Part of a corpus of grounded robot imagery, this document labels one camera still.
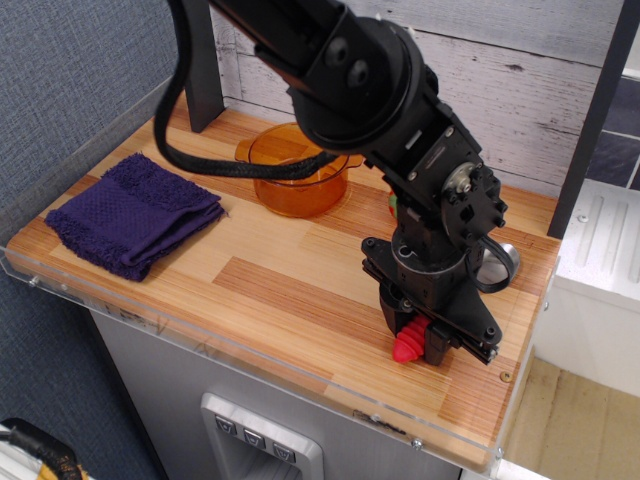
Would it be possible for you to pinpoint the red toy strawberry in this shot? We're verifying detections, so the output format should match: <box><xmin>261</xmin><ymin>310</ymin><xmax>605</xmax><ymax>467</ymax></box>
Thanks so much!
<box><xmin>388</xmin><ymin>190</ymin><xmax>398</xmax><ymax>219</ymax></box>

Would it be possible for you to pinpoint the dark vertical post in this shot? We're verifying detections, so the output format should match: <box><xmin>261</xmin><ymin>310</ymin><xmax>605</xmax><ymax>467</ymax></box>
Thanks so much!
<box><xmin>547</xmin><ymin>0</ymin><xmax>639</xmax><ymax>240</ymax></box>
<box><xmin>182</xmin><ymin>0</ymin><xmax>225</xmax><ymax>133</ymax></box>

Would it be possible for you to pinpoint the amber glass pot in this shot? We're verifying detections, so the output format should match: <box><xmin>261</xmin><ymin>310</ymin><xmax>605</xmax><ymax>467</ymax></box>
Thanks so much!
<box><xmin>235</xmin><ymin>123</ymin><xmax>363</xmax><ymax>218</ymax></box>

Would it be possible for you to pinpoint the dark vertical post left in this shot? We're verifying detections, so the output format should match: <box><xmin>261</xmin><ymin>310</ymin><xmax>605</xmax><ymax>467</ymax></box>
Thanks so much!
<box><xmin>182</xmin><ymin>0</ymin><xmax>225</xmax><ymax>133</ymax></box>

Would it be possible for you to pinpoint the grey toy fridge cabinet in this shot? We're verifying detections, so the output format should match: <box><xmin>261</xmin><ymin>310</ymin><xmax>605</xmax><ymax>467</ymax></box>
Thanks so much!
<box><xmin>93</xmin><ymin>313</ymin><xmax>461</xmax><ymax>479</ymax></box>

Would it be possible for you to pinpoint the red handled metal spoon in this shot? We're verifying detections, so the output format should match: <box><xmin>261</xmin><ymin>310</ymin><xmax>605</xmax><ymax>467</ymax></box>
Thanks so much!
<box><xmin>392</xmin><ymin>237</ymin><xmax>520</xmax><ymax>364</ymax></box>

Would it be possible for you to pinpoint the white toy sink unit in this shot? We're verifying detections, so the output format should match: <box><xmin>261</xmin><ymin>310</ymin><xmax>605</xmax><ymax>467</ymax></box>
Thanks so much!
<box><xmin>533</xmin><ymin>180</ymin><xmax>639</xmax><ymax>395</ymax></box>

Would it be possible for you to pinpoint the silver dispenser panel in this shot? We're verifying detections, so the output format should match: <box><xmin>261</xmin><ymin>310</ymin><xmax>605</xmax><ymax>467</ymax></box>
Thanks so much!
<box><xmin>201</xmin><ymin>393</ymin><xmax>325</xmax><ymax>479</ymax></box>

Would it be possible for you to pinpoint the yellow object at corner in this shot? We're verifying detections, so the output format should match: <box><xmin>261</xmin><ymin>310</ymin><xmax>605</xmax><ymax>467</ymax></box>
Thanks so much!
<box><xmin>36</xmin><ymin>464</ymin><xmax>90</xmax><ymax>480</ymax></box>

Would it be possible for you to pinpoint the purple folded towel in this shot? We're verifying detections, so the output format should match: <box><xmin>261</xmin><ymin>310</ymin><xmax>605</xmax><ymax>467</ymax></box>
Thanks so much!
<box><xmin>45</xmin><ymin>153</ymin><xmax>225</xmax><ymax>282</ymax></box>

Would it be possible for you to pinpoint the black braided cable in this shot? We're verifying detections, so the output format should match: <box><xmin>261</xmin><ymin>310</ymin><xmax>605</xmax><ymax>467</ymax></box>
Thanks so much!
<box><xmin>152</xmin><ymin>0</ymin><xmax>341</xmax><ymax>181</ymax></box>

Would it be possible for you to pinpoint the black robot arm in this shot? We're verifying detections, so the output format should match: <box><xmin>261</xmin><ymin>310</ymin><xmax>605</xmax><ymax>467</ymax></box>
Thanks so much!
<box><xmin>215</xmin><ymin>1</ymin><xmax>514</xmax><ymax>365</ymax></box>

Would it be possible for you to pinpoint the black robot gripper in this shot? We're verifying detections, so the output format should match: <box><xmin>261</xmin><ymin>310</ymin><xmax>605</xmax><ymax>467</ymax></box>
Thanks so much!
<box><xmin>361</xmin><ymin>235</ymin><xmax>486</xmax><ymax>366</ymax></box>

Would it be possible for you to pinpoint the dark vertical post right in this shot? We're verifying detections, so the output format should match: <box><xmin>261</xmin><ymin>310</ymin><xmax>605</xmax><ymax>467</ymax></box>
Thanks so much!
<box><xmin>547</xmin><ymin>0</ymin><xmax>639</xmax><ymax>240</ymax></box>

